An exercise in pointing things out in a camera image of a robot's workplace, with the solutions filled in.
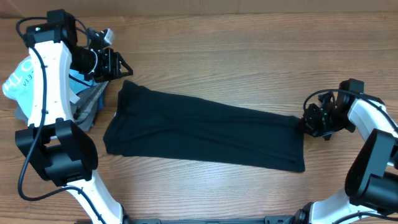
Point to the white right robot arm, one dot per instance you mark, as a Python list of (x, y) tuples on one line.
[(370, 190)]

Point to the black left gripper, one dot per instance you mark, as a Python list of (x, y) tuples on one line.
[(111, 70)]

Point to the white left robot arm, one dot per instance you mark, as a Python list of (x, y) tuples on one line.
[(72, 66)]

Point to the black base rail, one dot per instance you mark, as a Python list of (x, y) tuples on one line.
[(283, 219)]

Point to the light blue printed t-shirt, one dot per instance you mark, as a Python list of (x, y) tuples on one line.
[(19, 86)]

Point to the black t-shirt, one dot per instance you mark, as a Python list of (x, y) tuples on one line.
[(150, 123)]

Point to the grey folded garment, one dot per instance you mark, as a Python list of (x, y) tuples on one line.
[(80, 108)]

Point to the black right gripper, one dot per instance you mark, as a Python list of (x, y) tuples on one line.
[(308, 125)]

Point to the brown cardboard backboard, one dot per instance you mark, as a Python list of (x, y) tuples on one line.
[(91, 8)]

